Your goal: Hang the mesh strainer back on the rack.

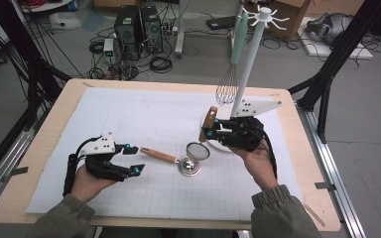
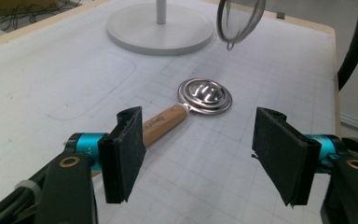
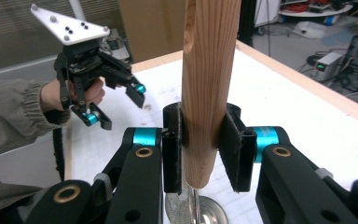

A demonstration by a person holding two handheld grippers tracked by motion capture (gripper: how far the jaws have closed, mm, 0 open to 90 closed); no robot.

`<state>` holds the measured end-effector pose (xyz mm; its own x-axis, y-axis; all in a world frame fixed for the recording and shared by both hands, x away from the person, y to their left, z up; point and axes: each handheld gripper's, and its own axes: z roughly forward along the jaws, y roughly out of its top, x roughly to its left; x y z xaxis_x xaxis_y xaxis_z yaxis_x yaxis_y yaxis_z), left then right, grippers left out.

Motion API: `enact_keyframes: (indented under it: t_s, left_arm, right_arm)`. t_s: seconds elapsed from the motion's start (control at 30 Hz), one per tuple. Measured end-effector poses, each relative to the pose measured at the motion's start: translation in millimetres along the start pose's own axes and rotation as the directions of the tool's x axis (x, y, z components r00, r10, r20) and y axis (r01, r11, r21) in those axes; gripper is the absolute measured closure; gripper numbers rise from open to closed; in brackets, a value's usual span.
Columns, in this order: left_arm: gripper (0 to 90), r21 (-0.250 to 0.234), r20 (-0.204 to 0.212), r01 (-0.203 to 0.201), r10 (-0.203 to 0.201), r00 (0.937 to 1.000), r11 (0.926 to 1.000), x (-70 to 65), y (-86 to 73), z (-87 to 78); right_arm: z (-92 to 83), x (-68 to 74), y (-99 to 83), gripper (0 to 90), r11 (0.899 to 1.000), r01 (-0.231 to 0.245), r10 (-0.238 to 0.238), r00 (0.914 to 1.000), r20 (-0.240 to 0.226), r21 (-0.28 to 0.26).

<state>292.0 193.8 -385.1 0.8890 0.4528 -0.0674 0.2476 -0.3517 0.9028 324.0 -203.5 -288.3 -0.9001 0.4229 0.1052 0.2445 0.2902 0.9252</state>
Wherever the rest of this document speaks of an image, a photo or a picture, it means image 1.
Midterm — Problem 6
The person's left hand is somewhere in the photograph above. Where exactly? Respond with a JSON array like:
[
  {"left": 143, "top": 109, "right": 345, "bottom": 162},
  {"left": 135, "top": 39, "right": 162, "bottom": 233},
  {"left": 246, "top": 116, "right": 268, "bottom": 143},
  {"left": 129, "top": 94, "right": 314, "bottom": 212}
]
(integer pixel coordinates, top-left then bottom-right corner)
[{"left": 70, "top": 164, "right": 117, "bottom": 203}]

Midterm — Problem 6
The cardboard box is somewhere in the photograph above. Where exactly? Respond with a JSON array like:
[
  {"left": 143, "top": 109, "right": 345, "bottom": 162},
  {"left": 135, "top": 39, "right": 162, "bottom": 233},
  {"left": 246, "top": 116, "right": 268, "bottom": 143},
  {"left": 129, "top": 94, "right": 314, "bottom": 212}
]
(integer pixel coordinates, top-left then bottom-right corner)
[{"left": 244, "top": 0, "right": 313, "bottom": 41}]

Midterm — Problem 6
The coiled black floor cable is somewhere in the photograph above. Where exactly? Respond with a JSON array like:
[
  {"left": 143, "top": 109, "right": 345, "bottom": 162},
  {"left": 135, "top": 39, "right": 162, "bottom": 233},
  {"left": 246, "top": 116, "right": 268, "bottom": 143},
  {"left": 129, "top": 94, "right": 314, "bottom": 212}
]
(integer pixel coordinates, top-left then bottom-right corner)
[{"left": 149, "top": 56, "right": 174, "bottom": 74}]

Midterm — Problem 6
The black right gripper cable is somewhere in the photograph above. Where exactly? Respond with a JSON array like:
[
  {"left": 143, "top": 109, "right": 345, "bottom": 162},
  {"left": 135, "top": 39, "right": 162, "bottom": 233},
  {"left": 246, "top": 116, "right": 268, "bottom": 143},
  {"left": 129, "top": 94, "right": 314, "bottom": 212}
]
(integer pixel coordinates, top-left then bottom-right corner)
[{"left": 260, "top": 125, "right": 279, "bottom": 181}]

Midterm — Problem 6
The grey headset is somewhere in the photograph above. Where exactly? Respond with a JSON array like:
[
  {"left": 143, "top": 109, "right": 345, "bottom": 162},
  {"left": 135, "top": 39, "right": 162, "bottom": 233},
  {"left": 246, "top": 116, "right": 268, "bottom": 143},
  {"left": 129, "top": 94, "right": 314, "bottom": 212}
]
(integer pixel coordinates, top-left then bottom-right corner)
[{"left": 306, "top": 12, "right": 352, "bottom": 46}]

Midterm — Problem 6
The person's right hand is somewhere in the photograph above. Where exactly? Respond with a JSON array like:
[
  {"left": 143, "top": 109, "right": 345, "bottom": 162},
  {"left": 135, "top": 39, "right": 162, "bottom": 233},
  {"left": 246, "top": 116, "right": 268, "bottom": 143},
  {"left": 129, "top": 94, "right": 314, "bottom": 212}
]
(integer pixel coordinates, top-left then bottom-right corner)
[{"left": 229, "top": 138, "right": 280, "bottom": 191}]

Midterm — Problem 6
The black metal frame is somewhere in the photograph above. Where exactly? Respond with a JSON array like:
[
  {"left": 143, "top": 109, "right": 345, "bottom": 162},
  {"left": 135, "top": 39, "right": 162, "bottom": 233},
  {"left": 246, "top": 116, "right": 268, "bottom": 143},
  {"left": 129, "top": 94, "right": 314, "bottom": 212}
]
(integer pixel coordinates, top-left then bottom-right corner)
[
  {"left": 0, "top": 0, "right": 72, "bottom": 127},
  {"left": 287, "top": 0, "right": 381, "bottom": 145}
]

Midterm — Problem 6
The aluminium rail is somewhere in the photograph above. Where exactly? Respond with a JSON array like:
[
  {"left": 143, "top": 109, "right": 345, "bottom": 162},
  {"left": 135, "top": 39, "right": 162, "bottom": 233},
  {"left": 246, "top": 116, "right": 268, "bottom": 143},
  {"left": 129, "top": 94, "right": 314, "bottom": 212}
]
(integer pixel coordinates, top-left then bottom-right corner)
[
  {"left": 0, "top": 108, "right": 46, "bottom": 216},
  {"left": 297, "top": 105, "right": 367, "bottom": 238}
]

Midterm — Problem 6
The whisk with mint green handle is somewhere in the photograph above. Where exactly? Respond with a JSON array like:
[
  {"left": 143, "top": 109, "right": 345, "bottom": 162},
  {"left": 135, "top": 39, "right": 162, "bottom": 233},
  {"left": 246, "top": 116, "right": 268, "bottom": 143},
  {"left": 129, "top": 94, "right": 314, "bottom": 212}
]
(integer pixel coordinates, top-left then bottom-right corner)
[{"left": 215, "top": 11, "right": 249, "bottom": 107}]

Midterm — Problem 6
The white floor board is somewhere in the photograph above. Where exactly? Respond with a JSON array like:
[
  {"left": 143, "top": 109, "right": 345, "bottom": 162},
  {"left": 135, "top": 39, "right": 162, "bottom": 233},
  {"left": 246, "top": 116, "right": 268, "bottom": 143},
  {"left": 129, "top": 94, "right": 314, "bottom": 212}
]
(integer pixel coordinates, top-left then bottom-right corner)
[{"left": 298, "top": 16, "right": 375, "bottom": 61}]

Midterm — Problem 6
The large black computer tower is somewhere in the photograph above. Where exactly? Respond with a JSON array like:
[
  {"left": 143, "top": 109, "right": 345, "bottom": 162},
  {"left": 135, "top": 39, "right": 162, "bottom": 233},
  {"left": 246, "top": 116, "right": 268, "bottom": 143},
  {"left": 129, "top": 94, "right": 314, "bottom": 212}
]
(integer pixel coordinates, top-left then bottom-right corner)
[{"left": 113, "top": 5, "right": 144, "bottom": 61}]

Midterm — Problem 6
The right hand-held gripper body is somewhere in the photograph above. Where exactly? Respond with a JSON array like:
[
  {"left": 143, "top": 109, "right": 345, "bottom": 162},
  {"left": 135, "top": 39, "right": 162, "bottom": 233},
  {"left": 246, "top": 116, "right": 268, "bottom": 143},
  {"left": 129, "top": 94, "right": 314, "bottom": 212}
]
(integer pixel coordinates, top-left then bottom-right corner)
[{"left": 217, "top": 99, "right": 283, "bottom": 153}]

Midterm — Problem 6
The steel egg separator wooden handle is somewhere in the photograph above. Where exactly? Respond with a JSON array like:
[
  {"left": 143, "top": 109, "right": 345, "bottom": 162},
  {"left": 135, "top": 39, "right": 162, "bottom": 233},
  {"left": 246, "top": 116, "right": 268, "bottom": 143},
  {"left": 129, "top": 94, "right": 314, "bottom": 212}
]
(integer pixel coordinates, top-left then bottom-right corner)
[{"left": 139, "top": 147, "right": 201, "bottom": 178}]

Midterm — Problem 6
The slim black computer tower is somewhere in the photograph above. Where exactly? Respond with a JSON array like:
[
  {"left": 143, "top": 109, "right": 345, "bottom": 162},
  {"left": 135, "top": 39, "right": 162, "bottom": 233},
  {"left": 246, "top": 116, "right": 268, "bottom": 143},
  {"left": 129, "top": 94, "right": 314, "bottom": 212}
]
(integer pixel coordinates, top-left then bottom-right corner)
[{"left": 140, "top": 5, "right": 164, "bottom": 55}]

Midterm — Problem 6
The white hook stand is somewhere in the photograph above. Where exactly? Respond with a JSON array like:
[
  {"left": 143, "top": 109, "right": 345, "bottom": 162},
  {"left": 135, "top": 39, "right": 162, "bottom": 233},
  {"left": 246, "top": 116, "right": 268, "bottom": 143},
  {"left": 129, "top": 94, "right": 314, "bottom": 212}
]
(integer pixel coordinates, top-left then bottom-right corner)
[{"left": 200, "top": 5, "right": 291, "bottom": 154}]

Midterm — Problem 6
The white grid mat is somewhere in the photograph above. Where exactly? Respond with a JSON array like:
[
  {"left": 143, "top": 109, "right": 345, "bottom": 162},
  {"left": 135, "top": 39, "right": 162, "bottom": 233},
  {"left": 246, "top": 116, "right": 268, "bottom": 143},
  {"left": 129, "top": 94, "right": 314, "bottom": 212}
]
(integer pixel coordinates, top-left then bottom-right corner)
[{"left": 26, "top": 86, "right": 305, "bottom": 223}]

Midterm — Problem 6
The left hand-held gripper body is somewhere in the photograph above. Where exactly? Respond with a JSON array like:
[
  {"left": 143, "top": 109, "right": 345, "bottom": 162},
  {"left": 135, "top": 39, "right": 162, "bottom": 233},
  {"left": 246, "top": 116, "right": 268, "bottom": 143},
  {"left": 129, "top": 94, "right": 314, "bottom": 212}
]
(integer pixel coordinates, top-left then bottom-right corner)
[{"left": 78, "top": 132, "right": 129, "bottom": 182}]

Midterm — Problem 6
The small white box green light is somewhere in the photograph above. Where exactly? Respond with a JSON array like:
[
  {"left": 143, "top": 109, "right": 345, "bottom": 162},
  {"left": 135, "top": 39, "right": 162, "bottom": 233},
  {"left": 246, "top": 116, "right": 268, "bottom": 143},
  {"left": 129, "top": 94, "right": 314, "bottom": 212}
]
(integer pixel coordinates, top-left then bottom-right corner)
[{"left": 102, "top": 38, "right": 115, "bottom": 64}]

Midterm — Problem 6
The mesh strainer with wooden handle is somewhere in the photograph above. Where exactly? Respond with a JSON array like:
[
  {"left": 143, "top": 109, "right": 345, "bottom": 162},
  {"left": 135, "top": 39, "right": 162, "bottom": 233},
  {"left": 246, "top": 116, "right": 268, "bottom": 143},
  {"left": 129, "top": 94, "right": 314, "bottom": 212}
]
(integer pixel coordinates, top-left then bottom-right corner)
[{"left": 186, "top": 106, "right": 219, "bottom": 163}]

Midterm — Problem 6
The clear plastic bag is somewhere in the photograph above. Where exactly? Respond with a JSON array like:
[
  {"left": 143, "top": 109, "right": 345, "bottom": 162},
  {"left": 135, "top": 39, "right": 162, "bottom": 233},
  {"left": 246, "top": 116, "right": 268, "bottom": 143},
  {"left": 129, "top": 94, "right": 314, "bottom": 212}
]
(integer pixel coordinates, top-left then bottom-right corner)
[{"left": 49, "top": 11, "right": 82, "bottom": 32}]

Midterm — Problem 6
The light wooden table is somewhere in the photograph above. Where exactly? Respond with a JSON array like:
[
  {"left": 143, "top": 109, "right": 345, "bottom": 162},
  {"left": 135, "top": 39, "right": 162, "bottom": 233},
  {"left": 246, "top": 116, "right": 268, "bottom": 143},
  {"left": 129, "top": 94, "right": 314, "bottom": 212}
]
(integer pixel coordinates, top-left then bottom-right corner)
[{"left": 0, "top": 77, "right": 342, "bottom": 232}]

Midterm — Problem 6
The flat black box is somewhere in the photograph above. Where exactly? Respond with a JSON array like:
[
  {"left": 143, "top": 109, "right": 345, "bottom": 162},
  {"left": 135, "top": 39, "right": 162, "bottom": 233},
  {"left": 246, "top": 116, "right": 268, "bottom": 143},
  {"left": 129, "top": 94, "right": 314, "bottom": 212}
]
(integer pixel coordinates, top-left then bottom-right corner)
[{"left": 205, "top": 15, "right": 246, "bottom": 32}]

